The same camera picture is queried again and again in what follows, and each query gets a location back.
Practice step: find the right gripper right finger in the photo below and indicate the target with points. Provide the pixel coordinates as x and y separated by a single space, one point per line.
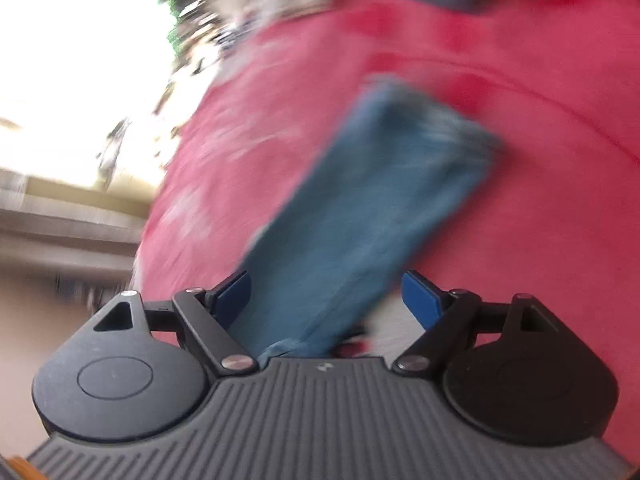
446 318

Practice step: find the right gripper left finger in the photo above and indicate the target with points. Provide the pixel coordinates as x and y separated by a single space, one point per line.
206 316

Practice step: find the blue denim jeans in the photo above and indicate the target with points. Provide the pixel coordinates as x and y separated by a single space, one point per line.
400 167

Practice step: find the pink floral bed blanket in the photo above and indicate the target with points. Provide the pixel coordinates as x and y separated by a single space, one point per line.
556 81

